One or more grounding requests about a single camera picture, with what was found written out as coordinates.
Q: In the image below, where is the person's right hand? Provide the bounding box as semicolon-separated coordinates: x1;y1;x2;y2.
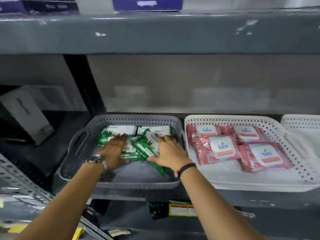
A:
147;135;193;173

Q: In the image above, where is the person's left hand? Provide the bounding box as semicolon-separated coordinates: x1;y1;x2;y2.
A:
100;133;130;171

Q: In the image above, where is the person's left forearm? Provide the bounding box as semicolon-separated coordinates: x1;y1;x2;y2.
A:
15;161;107;240

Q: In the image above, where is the person's right forearm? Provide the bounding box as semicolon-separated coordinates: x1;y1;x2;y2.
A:
179;165;266;240

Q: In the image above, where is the pile of green wipe packets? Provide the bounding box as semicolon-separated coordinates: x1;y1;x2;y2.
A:
98;125;175;176

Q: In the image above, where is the grey perforated plastic basket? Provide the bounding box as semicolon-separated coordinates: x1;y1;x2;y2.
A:
58;114;187;190

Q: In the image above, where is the silver wristwatch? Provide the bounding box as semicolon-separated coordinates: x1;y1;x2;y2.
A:
86;153;108;173

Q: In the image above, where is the black wristband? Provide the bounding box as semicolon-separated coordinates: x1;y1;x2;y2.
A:
174;162;198;178

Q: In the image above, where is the yellow shelf label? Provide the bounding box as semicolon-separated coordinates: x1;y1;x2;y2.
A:
168;202;198;218

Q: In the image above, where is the pink wipe packet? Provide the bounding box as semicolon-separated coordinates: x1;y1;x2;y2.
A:
238;142;292;173
187;124;219;141
194;135;242;166
232;125;267;143

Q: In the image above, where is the white paper tag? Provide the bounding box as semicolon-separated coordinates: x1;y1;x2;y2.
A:
108;228;132;238

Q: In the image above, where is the white perforated plastic basket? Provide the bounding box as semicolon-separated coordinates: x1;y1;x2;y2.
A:
280;114;320;158
184;114;320;193

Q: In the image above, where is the perforated grey metal upright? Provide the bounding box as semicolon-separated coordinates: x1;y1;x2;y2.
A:
0;152;113;240

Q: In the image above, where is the white cardboard box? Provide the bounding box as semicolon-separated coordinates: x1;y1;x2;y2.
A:
0;85;56;146

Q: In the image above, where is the grey metal shelf rack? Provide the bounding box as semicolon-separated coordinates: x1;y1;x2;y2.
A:
0;8;320;240

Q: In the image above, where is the purple cardboard box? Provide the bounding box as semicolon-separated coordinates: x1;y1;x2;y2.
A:
111;0;183;12

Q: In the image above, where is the dark blue cardboard box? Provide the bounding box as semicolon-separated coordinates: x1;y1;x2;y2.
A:
0;0;80;16

